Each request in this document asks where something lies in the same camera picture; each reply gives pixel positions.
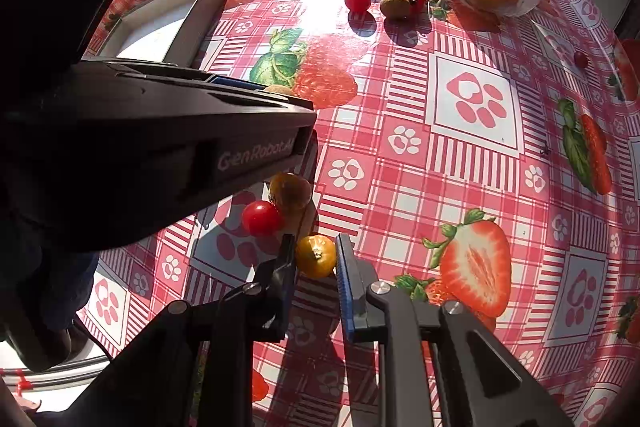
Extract yellow tomato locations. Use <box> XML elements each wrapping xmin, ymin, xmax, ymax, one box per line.
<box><xmin>296</xmin><ymin>234</ymin><xmax>337</xmax><ymax>279</ymax></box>

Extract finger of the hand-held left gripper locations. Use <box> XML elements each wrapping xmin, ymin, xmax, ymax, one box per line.
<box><xmin>114</xmin><ymin>61</ymin><xmax>317</xmax><ymax>114</ymax></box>

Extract white shallow box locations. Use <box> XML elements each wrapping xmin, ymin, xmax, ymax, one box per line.
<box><xmin>97</xmin><ymin>0</ymin><xmax>233</xmax><ymax>68</ymax></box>

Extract green-brown kiwi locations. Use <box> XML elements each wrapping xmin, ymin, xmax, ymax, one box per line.
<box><xmin>380</xmin><ymin>0</ymin><xmax>412</xmax><ymax>18</ymax></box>

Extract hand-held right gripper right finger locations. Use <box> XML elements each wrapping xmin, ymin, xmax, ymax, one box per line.
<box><xmin>336</xmin><ymin>234</ymin><xmax>573</xmax><ymax>427</ymax></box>

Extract black cable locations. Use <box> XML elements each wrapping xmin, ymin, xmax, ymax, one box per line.
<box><xmin>75</xmin><ymin>321</ymin><xmax>110</xmax><ymax>359</ymax></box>

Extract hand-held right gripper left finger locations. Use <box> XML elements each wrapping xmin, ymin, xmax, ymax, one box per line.
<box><xmin>65</xmin><ymin>234</ymin><xmax>301</xmax><ymax>427</ymax></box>

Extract orange tomato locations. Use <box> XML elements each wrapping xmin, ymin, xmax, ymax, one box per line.
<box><xmin>269</xmin><ymin>173</ymin><xmax>313</xmax><ymax>212</ymax></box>

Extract red strawberry print tablecloth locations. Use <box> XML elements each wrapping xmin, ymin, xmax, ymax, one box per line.
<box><xmin>77</xmin><ymin>0</ymin><xmax>640</xmax><ymax>427</ymax></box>

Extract person's blue trouser leg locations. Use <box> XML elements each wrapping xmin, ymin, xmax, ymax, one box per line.
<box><xmin>0</xmin><ymin>252</ymin><xmax>101</xmax><ymax>373</ymax></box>

